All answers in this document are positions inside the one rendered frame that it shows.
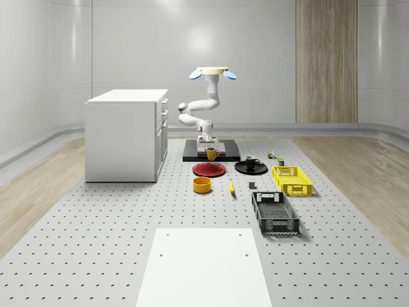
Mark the yellow bowl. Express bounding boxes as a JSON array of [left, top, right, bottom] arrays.
[[192, 177, 212, 194]]

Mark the yellow basket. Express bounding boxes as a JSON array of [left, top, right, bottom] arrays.
[[272, 166, 314, 196]]

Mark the dark grey basket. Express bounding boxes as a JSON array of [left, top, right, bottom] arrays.
[[251, 191, 301, 236]]

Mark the white cabinet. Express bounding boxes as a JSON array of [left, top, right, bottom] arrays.
[[84, 88, 169, 184]]

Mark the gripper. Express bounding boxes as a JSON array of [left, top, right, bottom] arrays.
[[196, 135, 220, 150]]

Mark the red plate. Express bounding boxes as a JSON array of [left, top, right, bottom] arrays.
[[192, 162, 227, 177]]

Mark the drone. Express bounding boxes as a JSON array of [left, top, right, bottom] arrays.
[[188, 67, 238, 81]]

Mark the black plate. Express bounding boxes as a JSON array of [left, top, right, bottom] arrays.
[[234, 160, 268, 175]]

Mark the white board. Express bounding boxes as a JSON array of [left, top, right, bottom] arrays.
[[135, 228, 273, 307]]

